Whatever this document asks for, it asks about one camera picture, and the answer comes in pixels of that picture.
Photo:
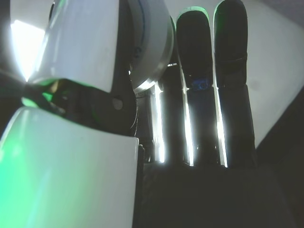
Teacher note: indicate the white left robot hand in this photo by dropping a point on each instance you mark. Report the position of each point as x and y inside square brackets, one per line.
[71, 171]

